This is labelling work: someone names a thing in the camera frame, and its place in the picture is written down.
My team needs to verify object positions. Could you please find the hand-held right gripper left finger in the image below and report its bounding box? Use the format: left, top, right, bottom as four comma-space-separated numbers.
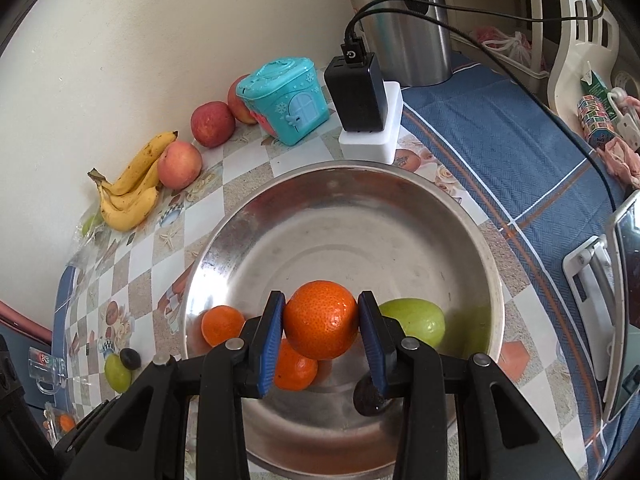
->
62, 290, 287, 480

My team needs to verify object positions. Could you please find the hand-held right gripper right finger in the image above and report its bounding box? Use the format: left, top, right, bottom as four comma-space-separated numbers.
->
357, 290, 583, 480

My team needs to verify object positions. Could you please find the round steel bowl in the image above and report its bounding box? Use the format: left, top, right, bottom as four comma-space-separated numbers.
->
183, 161, 506, 476

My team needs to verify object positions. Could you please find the clear plastic box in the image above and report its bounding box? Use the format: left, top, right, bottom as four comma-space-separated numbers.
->
42, 400, 83, 448

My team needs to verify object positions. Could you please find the clear glass mug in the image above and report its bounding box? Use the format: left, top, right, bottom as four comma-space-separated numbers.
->
27, 346, 68, 393

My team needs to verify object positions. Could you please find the clear plastic clamshell tray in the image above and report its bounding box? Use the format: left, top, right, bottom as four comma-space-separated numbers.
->
65, 210, 108, 271

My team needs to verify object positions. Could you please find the bunch of yellow bananas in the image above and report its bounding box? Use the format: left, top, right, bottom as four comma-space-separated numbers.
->
87, 131, 179, 232

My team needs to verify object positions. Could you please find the peach near bananas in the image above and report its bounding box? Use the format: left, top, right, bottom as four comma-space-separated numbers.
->
158, 141, 203, 191

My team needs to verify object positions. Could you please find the white phone stand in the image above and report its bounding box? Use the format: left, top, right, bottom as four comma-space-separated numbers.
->
562, 235, 618, 356

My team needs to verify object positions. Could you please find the red apple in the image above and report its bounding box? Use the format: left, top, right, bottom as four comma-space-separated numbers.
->
227, 76, 261, 126
190, 101, 236, 148

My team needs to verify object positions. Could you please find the teal toy house box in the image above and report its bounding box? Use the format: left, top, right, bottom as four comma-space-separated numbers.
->
236, 56, 330, 147

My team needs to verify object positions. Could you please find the black charger block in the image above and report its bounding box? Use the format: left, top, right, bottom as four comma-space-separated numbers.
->
324, 42, 387, 133

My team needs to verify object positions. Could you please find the smartphone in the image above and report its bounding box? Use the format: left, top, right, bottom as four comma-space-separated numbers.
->
602, 190, 640, 423

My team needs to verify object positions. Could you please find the pink cloth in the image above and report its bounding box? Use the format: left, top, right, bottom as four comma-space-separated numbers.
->
595, 140, 640, 188

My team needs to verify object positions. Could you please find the steel kettle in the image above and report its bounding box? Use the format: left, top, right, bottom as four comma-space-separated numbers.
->
344, 0, 453, 88

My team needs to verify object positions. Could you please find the colourful printed carton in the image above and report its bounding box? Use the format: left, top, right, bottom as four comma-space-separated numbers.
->
576, 92, 616, 148

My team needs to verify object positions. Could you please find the pink plastic bag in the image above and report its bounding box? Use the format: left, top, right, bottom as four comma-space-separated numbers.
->
470, 27, 533, 68

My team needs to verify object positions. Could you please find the white plug adapter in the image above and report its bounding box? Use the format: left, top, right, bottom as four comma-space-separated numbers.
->
607, 87, 640, 151

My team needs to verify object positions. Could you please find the green carton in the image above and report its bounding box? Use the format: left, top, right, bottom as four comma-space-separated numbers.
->
580, 62, 613, 98

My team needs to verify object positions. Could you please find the white plastic chair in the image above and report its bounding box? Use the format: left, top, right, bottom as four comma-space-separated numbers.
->
525, 0, 623, 116

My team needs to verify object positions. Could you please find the pink rail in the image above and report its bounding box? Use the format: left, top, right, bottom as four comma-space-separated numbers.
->
0, 300, 53, 341

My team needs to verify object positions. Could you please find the black charger cable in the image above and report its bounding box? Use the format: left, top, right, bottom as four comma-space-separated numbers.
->
341, 0, 606, 56
347, 7, 618, 211

